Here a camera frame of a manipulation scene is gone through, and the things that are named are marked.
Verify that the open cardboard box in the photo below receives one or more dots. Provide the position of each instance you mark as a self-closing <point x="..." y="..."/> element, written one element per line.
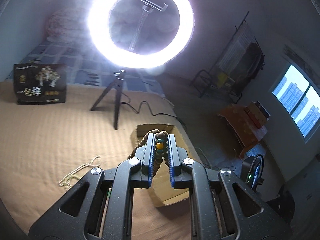
<point x="161" y="192"/>

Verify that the black printed gift bag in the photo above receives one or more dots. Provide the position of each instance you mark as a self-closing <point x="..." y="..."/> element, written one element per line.
<point x="40" y="84"/>

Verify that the black clothes rack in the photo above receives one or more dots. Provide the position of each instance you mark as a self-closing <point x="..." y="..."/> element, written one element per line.
<point x="242" y="59"/>

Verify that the orange covered side table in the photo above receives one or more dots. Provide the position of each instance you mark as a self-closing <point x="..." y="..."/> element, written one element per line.
<point x="247" y="133"/>

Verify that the tan bed blanket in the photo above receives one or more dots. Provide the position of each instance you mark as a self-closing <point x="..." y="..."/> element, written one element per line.
<point x="40" y="144"/>

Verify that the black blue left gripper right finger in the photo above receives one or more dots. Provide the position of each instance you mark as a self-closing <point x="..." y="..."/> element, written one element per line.
<point x="175" y="157"/>

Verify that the yellow box under rack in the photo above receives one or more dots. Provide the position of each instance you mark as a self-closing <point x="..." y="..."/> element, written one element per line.
<point x="223" y="80"/>

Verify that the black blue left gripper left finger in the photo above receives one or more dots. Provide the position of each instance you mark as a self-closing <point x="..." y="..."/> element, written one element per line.
<point x="146" y="155"/>

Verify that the phone holder clamp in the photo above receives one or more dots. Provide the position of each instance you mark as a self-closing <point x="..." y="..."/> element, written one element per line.
<point x="148" y="7"/>

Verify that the stacked boxes on table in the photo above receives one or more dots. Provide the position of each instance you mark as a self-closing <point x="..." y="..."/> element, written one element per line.
<point x="258" y="114"/>

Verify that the white ring light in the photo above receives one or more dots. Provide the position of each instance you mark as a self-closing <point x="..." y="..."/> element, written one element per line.
<point x="98" y="20"/>

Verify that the window with city view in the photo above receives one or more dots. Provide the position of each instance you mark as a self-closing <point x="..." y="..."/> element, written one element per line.
<point x="300" y="98"/>

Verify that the pink folded quilt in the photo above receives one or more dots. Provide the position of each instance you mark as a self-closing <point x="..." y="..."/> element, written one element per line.
<point x="68" y="25"/>

